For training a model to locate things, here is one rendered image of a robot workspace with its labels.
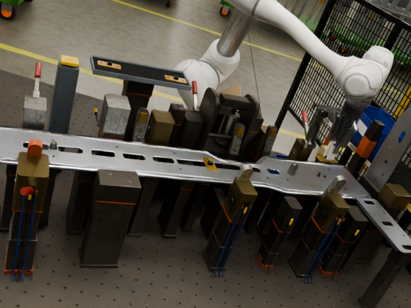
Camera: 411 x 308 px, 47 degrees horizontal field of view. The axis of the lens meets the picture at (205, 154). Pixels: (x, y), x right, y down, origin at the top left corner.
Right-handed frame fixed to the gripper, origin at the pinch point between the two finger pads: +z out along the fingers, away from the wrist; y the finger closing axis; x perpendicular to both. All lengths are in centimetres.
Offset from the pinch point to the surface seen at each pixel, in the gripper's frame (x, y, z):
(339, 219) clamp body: -5.3, 25.4, 12.5
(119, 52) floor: -11, -363, 112
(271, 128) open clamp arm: -18.6, -15.5, 1.9
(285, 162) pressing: -11.4, -7.7, 12.0
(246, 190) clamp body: -41.2, 19.8, 7.5
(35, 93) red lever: -106, -21, 5
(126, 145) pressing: -76, -7, 12
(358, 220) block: 5.6, 23.1, 14.1
